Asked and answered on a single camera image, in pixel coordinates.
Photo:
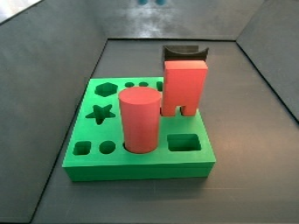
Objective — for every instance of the red cylinder peg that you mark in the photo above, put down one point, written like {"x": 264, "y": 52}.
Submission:
{"x": 139, "y": 103}

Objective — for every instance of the green shape sorter block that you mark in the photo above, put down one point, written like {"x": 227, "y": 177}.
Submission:
{"x": 96, "y": 156}

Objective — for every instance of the blue three prong object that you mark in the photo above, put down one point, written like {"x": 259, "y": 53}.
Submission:
{"x": 144, "y": 2}

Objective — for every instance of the black curved fixture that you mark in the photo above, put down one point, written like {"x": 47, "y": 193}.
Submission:
{"x": 182, "y": 56}

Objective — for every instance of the red arch block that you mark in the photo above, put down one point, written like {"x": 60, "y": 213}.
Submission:
{"x": 183, "y": 82}

